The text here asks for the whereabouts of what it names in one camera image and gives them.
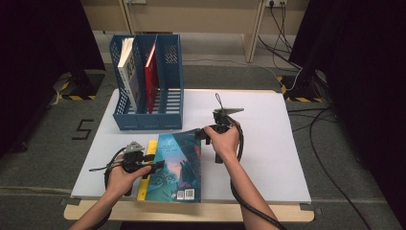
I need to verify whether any person's right hand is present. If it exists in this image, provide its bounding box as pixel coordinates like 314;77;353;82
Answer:
203;124;241;164

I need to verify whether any black metal stand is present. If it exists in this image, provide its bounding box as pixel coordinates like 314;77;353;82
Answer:
52;70;106;102
277;70;327;104

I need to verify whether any teal illustrated book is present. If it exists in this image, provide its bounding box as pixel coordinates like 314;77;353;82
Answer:
145;128;203;204

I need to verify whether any grey table bracket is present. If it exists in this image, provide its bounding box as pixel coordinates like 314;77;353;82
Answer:
59;197;80;207
300;202;324;216

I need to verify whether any white book with green print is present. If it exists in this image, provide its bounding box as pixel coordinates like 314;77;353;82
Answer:
117;37;142;113

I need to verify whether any beige desk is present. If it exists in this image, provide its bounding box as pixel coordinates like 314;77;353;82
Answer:
79;0;310;64

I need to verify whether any white floor cable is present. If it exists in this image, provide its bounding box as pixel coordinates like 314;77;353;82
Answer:
183;57;303;92

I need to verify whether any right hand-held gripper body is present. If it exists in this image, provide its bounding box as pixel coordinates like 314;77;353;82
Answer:
204;107;245;134

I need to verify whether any black curtain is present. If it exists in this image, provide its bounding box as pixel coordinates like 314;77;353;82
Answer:
0;0;106;157
288;0;406;221

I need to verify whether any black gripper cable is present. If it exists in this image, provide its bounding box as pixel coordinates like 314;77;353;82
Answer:
89;147;128;230
224;116;288;230

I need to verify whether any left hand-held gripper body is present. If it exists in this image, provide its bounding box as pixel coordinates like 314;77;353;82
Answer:
121;141;154;175

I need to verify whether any red book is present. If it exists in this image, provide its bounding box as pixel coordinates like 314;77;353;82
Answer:
144;41;160;115

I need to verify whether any black floor cable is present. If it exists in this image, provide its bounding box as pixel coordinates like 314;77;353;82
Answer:
307;106;374;230
258;3;303;70

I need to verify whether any blue file rack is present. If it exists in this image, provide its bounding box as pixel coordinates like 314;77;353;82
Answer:
109;34;185;131

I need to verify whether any yellow book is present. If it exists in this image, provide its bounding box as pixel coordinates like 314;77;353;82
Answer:
137;139;159;201

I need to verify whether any person's left hand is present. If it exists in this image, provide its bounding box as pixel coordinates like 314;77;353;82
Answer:
104;155;152;200

